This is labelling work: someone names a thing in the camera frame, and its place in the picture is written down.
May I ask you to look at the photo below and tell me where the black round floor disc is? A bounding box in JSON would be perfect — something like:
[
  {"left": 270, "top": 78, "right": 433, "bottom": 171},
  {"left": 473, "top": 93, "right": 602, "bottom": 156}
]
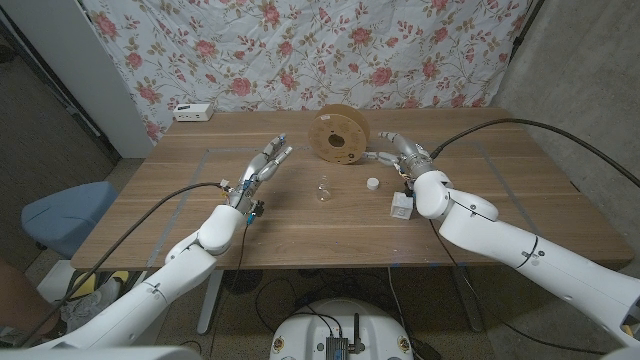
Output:
[{"left": 222, "top": 269, "right": 265, "bottom": 295}]

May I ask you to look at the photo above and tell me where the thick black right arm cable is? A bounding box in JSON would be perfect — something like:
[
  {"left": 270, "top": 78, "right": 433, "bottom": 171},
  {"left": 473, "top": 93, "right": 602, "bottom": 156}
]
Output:
[{"left": 430, "top": 117, "right": 640, "bottom": 189}]

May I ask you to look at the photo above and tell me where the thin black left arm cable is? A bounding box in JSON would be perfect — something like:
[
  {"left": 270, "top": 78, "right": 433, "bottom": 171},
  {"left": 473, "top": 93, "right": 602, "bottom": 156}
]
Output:
[{"left": 209, "top": 222, "right": 251, "bottom": 359}]

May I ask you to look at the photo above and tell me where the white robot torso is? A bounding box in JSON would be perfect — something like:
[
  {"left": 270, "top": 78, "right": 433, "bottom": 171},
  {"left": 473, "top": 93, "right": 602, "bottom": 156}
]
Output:
[{"left": 269, "top": 298, "right": 415, "bottom": 360}]

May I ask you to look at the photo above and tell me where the grey table leg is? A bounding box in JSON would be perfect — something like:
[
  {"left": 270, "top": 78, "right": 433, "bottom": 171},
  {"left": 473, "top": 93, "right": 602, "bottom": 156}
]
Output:
[{"left": 449, "top": 264, "right": 485, "bottom": 333}]

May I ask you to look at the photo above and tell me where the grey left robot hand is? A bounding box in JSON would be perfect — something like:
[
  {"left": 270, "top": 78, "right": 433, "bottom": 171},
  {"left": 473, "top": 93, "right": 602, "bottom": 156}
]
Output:
[{"left": 224, "top": 133, "right": 294, "bottom": 209}]

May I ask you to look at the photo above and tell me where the black backdrop stand pole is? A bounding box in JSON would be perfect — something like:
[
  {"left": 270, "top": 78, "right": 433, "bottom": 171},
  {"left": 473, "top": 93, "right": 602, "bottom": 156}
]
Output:
[{"left": 508, "top": 0, "right": 546, "bottom": 64}]

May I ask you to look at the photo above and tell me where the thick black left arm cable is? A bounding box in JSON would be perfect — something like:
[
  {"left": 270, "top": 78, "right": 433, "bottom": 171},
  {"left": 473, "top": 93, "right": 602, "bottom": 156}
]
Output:
[{"left": 14, "top": 182, "right": 224, "bottom": 346}]

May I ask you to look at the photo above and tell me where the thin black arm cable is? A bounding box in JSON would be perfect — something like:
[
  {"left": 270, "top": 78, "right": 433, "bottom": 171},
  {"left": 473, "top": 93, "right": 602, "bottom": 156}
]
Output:
[
  {"left": 429, "top": 219, "right": 609, "bottom": 356},
  {"left": 209, "top": 222, "right": 251, "bottom": 359}
]

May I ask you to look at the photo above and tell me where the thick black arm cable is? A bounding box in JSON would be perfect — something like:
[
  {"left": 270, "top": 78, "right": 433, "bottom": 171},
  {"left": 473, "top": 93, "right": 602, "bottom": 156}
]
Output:
[
  {"left": 14, "top": 182, "right": 224, "bottom": 346},
  {"left": 430, "top": 117, "right": 640, "bottom": 189}
]

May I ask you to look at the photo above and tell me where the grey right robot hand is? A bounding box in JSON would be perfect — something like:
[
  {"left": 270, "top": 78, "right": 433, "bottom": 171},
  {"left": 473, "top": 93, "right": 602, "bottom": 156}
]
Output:
[{"left": 363, "top": 131, "right": 436, "bottom": 181}]

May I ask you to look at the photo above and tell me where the black electronics module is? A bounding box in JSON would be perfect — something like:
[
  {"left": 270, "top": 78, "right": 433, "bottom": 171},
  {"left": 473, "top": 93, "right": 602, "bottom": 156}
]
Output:
[{"left": 325, "top": 313, "right": 366, "bottom": 360}]

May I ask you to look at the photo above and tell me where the white table leg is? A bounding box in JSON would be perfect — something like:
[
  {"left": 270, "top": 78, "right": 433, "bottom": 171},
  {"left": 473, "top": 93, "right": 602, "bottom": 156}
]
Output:
[{"left": 196, "top": 269, "right": 225, "bottom": 336}]

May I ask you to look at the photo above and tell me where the clear medicine bottle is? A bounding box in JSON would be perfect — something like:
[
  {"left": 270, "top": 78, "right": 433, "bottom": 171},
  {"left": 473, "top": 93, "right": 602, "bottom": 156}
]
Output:
[{"left": 316, "top": 174, "right": 332, "bottom": 203}]

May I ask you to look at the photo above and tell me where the grey white sneaker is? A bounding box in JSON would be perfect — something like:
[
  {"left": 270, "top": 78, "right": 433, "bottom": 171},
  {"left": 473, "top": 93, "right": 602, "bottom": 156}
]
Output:
[{"left": 60, "top": 277, "right": 122, "bottom": 326}]

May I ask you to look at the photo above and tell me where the white power strip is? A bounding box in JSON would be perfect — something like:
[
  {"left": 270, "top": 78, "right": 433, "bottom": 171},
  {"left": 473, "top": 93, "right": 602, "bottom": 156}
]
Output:
[{"left": 172, "top": 102, "right": 215, "bottom": 123}]

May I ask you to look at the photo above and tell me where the white board with yellow patches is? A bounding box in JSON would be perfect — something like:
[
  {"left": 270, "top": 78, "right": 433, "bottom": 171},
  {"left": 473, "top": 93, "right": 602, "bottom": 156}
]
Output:
[{"left": 34, "top": 259, "right": 132, "bottom": 306}]

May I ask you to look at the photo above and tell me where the white cube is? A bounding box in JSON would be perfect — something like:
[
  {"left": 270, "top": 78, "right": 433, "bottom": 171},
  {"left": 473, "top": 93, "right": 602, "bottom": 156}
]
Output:
[{"left": 390, "top": 191, "right": 416, "bottom": 221}]

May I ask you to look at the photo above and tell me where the blue padded stool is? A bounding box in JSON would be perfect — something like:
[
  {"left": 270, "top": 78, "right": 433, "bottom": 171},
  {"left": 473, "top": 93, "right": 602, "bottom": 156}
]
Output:
[{"left": 20, "top": 180, "right": 120, "bottom": 260}]

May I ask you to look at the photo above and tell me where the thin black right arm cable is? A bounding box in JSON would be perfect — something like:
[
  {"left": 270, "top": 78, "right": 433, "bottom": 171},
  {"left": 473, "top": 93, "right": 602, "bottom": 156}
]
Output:
[{"left": 429, "top": 219, "right": 609, "bottom": 356}]

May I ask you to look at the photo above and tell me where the cardboard filament reel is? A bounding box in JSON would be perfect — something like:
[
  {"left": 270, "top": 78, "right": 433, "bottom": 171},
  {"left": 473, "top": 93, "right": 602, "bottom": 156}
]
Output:
[{"left": 307, "top": 103, "right": 372, "bottom": 166}]

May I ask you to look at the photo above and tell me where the floral backdrop cloth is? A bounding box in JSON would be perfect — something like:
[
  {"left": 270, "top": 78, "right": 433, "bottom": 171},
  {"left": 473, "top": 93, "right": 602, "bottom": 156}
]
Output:
[{"left": 79, "top": 0, "right": 531, "bottom": 144}]

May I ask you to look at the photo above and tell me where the person's forearm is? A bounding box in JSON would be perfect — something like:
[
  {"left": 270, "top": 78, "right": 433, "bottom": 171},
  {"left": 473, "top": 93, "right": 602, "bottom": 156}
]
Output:
[{"left": 0, "top": 259, "right": 61, "bottom": 337}]

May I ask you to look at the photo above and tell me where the white wall panel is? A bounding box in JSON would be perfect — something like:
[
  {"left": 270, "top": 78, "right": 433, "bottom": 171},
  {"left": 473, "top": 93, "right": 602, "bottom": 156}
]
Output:
[{"left": 0, "top": 0, "right": 155, "bottom": 160}]

